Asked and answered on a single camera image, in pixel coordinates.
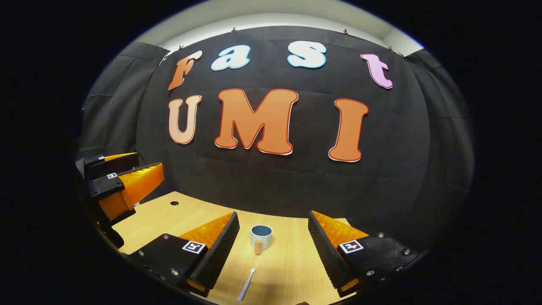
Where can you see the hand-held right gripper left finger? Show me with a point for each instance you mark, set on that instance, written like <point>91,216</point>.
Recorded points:
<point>220,254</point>

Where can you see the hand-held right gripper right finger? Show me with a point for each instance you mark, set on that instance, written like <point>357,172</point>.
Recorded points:
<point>328,254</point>

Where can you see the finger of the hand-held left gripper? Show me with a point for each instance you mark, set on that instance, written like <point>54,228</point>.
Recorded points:
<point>114,163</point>
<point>101,186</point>

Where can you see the white toothbrush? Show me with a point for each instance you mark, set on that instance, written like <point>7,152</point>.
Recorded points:
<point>246,284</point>

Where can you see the wooden desktop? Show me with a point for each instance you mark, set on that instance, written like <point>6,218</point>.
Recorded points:
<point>279,271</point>

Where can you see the black backdrop cloth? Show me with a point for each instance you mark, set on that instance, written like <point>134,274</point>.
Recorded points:
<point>296,186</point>

